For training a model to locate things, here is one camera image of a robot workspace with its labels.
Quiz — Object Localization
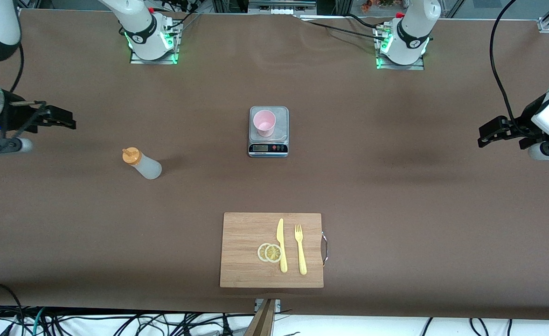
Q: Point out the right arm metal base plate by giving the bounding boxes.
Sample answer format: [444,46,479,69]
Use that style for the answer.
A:
[130,21,181,65]

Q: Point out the yellow plastic fork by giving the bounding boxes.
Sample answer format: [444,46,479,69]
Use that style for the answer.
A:
[294,224,308,275]

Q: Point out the wooden beam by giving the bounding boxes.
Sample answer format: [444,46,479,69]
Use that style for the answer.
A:
[244,299,277,336]

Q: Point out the grey power strip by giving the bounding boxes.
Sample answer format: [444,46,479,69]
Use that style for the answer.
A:
[248,0,318,16]

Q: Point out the metal bracket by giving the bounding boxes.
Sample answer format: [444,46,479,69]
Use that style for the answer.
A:
[254,299,281,314]

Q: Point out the teal floor cable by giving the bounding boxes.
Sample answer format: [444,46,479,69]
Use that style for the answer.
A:
[31,307,47,336]

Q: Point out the brown table cover sheet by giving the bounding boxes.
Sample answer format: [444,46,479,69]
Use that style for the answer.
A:
[0,9,549,321]

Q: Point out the pink plastic cup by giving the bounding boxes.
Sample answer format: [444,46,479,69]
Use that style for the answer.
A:
[253,109,276,138]

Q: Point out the black base power cable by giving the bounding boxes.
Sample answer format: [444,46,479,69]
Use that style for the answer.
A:
[165,0,205,33]
[298,16,387,42]

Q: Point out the arm gripper cable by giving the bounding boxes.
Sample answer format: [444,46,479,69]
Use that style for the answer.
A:
[489,0,524,138]
[8,42,25,94]

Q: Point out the yellow plastic knife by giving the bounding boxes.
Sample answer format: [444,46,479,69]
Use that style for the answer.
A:
[276,218,288,273]

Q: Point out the right arm gripper cable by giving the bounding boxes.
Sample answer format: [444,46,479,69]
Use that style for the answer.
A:
[8,42,25,94]

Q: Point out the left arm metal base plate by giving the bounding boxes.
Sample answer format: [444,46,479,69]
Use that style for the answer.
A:
[376,24,425,70]

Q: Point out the left arm gripper cable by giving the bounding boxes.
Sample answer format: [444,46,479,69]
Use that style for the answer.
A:
[489,0,524,138]

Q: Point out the silver digital kitchen scale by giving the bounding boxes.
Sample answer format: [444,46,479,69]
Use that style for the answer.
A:
[248,106,289,158]

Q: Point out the wooden cutting board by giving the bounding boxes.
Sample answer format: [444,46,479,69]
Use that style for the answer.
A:
[220,212,329,288]

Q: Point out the white squeeze bottle orange cap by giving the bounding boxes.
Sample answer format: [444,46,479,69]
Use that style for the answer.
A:
[122,147,162,180]

